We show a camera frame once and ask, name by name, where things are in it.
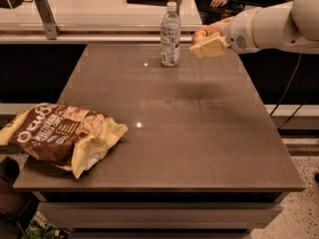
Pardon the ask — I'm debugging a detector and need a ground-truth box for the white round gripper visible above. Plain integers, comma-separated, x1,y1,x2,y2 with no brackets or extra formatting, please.
189,7,262,58

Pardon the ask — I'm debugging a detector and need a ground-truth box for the red yellow apple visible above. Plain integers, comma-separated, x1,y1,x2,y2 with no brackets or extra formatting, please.
191,25,219,45

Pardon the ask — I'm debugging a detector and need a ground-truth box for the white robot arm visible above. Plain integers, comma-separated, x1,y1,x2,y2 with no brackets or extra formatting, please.
189,0,319,58

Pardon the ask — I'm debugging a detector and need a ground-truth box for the clear plastic water bottle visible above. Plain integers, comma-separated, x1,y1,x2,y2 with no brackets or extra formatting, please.
160,2,180,67

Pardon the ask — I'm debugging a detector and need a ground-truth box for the background person hand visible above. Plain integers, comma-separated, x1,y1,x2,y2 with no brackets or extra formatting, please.
210,0,227,8

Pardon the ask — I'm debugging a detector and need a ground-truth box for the brown yellow chip bag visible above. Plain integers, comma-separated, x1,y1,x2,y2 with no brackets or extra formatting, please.
0,103,128,177

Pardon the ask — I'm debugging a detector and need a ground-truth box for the green patterned bag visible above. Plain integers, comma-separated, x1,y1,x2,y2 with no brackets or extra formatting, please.
21,211,69,239

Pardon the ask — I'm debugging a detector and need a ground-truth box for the grey metal left bracket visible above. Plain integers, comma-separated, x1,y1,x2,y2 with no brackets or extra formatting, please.
34,0,61,40

